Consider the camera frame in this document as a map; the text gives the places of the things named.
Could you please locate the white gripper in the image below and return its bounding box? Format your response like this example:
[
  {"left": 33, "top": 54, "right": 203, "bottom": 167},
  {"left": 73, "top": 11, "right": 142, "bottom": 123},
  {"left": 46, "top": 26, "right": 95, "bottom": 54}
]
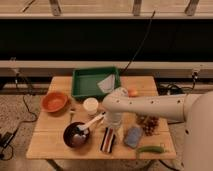
[{"left": 104, "top": 112, "right": 124, "bottom": 143}]

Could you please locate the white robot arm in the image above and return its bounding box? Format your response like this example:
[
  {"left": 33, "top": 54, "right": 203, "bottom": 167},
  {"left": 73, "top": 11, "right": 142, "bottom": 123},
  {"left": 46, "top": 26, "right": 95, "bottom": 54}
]
[{"left": 102, "top": 87, "right": 213, "bottom": 171}]

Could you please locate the white paper cup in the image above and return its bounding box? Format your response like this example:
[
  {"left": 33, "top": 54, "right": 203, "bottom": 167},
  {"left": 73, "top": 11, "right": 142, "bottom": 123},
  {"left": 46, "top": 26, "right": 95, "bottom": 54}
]
[{"left": 83, "top": 98, "right": 99, "bottom": 115}]

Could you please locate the blue sponge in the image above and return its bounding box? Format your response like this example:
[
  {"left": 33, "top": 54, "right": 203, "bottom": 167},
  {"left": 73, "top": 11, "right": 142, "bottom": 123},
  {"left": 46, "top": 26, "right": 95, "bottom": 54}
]
[{"left": 124, "top": 127, "right": 143, "bottom": 148}]

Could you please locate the dark red grape bunch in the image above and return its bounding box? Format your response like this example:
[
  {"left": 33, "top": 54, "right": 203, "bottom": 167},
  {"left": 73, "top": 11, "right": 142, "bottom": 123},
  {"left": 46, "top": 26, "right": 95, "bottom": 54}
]
[{"left": 137, "top": 116, "right": 159, "bottom": 136}]

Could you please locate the green chili pepper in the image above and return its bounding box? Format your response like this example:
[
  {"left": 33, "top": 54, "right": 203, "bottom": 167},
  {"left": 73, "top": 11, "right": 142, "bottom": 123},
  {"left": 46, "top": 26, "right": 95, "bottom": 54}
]
[{"left": 136, "top": 146, "right": 165, "bottom": 156}]

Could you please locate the orange fruit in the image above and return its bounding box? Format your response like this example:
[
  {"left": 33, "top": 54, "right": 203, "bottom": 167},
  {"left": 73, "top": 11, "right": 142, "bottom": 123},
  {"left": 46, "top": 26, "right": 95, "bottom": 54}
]
[{"left": 128, "top": 88, "right": 139, "bottom": 97}]

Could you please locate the dark brown bowl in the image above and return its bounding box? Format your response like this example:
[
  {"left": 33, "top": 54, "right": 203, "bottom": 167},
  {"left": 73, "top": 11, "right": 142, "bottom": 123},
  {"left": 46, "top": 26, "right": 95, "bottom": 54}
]
[{"left": 63, "top": 122, "right": 90, "bottom": 148}]

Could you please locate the white paper sheet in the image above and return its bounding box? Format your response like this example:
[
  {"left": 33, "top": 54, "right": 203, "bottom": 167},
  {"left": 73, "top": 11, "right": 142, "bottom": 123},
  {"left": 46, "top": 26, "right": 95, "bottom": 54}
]
[{"left": 98, "top": 74, "right": 115, "bottom": 93}]

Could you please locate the wooden table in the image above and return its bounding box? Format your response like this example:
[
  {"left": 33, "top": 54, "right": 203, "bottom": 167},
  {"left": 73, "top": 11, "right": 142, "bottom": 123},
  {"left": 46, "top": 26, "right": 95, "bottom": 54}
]
[{"left": 26, "top": 76, "right": 176, "bottom": 160}]

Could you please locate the green plastic tray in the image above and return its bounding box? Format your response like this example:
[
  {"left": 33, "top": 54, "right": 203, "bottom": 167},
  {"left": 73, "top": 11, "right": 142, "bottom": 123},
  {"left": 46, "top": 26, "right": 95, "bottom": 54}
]
[{"left": 72, "top": 66, "right": 121, "bottom": 100}]

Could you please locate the orange plastic bowl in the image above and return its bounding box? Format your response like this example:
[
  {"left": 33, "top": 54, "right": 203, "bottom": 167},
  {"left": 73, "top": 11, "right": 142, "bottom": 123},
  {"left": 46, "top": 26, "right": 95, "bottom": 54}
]
[{"left": 41, "top": 92, "right": 68, "bottom": 113}]

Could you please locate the black power adapter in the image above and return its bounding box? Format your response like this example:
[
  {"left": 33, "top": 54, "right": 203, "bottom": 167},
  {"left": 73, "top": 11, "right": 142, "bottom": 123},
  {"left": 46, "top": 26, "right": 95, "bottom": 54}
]
[{"left": 0, "top": 132, "right": 14, "bottom": 148}]

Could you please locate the black floor cable right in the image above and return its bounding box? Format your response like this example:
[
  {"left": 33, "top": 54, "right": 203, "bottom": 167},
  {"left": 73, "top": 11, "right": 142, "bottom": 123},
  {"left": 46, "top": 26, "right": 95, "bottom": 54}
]
[{"left": 157, "top": 71, "right": 201, "bottom": 98}]

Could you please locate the black floor cable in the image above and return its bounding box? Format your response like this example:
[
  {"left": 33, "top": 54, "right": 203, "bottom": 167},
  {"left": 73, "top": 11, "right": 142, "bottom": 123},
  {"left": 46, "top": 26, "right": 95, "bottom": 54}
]
[
  {"left": 157, "top": 71, "right": 201, "bottom": 98},
  {"left": 0, "top": 71, "right": 39, "bottom": 161}
]

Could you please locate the black floor cable left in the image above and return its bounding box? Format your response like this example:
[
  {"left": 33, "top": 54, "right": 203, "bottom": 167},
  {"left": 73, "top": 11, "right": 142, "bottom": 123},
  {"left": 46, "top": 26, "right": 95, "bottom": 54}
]
[{"left": 0, "top": 71, "right": 39, "bottom": 161}]

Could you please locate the black cable on wall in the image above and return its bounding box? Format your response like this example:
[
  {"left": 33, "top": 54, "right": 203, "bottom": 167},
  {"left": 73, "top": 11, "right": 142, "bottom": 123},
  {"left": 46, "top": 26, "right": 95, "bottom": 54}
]
[{"left": 119, "top": 9, "right": 157, "bottom": 76}]

